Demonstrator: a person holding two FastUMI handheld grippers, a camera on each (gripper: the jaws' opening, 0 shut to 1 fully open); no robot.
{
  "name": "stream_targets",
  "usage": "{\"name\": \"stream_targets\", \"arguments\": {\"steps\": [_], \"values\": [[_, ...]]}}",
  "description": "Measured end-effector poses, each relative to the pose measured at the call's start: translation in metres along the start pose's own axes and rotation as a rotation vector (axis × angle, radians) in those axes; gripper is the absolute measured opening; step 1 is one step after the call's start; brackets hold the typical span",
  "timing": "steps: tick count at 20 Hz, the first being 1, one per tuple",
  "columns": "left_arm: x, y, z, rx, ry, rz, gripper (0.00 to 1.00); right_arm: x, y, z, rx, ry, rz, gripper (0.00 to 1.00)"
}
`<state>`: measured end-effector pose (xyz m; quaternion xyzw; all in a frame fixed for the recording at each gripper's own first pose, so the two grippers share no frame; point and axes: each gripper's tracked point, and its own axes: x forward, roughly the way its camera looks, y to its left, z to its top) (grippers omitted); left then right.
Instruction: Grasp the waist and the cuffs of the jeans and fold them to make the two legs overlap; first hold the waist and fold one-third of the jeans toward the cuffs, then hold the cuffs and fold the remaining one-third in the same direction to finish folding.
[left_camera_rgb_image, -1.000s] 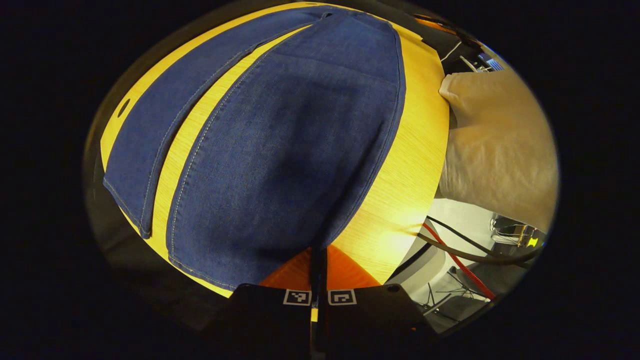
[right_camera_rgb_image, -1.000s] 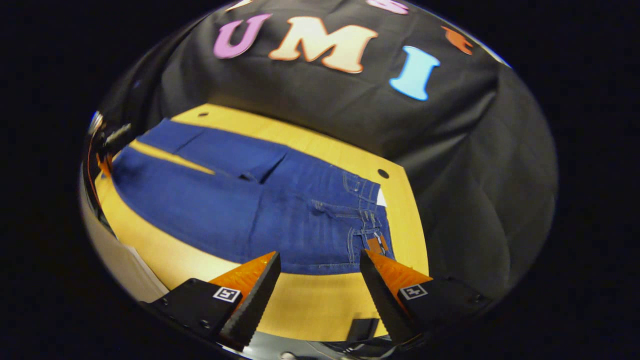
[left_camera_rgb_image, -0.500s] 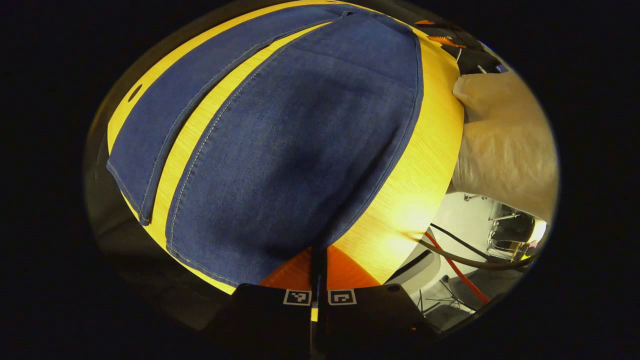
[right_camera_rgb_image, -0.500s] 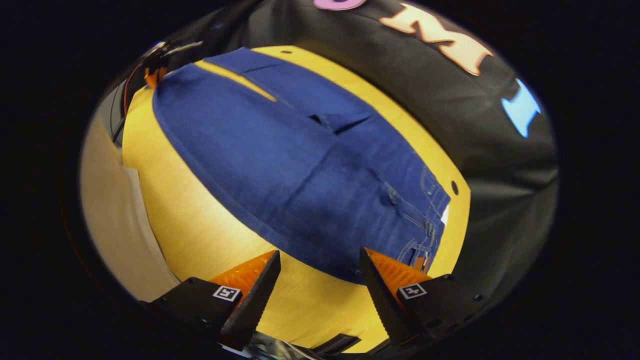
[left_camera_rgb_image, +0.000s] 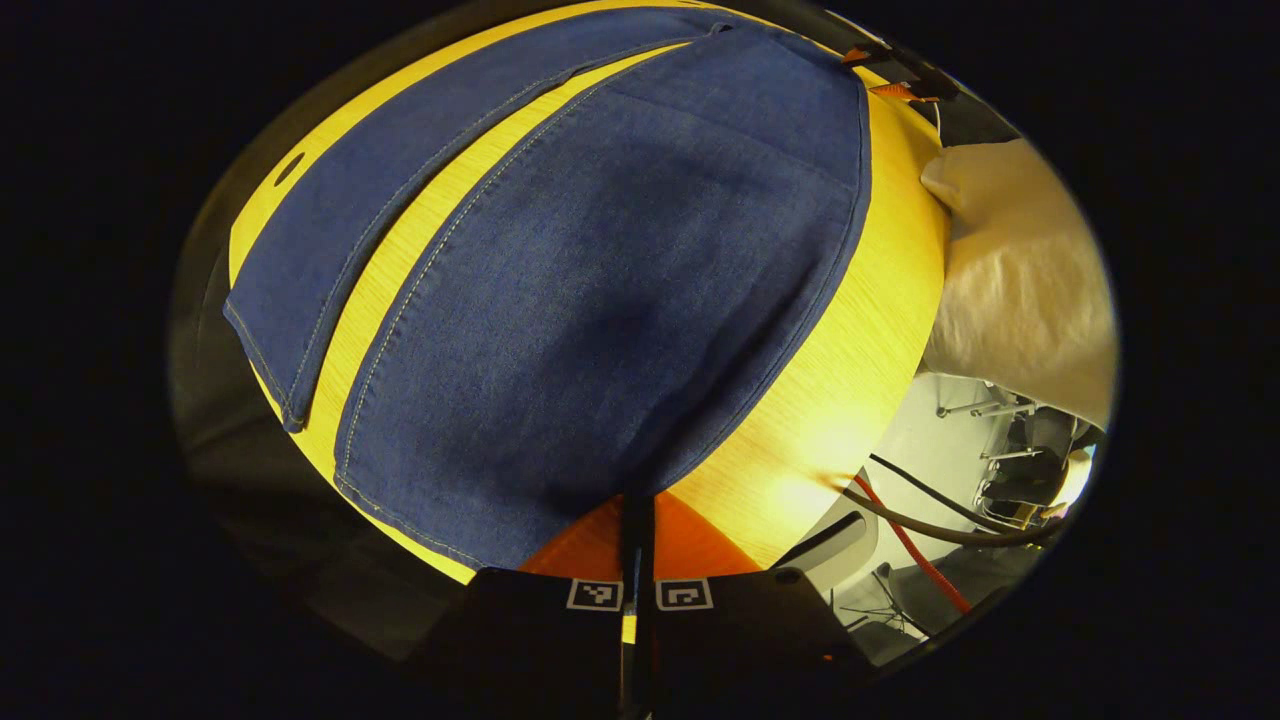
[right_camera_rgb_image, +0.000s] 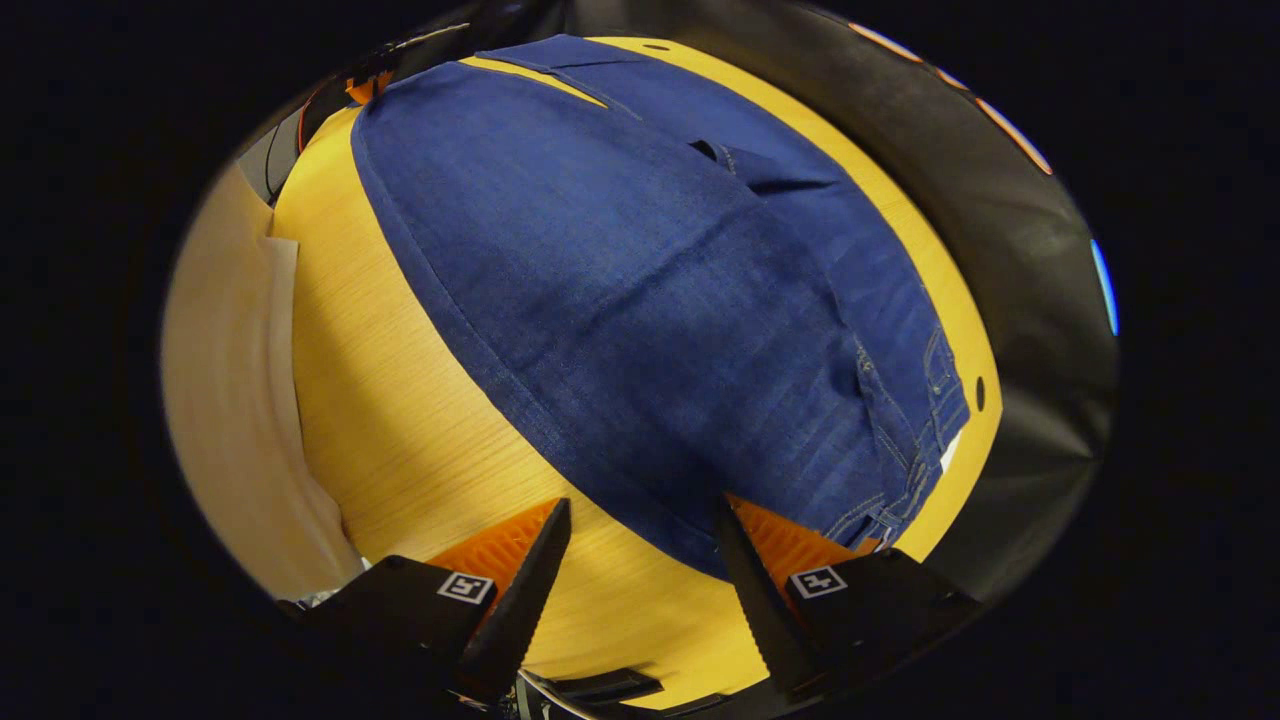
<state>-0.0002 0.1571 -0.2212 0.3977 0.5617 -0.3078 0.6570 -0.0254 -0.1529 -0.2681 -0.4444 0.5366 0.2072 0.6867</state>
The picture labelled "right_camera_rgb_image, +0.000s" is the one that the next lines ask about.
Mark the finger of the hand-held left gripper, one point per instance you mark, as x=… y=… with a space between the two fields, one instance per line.
x=368 y=88

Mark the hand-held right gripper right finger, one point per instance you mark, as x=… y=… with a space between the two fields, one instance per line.
x=755 y=600

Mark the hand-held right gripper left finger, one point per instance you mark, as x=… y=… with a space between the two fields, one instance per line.
x=520 y=610

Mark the blue denim jeans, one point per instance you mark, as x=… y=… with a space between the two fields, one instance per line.
x=620 y=300

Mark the black backdrop cloth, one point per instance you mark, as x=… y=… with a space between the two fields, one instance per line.
x=1030 y=330

